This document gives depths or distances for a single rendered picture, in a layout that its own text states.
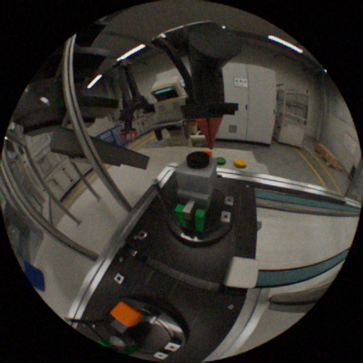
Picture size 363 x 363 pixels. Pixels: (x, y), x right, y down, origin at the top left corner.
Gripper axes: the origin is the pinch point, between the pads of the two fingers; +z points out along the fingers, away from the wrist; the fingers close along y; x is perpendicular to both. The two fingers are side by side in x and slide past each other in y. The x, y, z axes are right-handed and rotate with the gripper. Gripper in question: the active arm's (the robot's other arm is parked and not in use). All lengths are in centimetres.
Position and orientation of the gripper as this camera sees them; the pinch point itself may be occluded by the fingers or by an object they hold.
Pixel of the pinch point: (211, 145)
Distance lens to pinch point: 24.4
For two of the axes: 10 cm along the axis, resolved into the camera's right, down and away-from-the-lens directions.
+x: 3.8, -6.5, 6.6
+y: 9.1, 1.5, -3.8
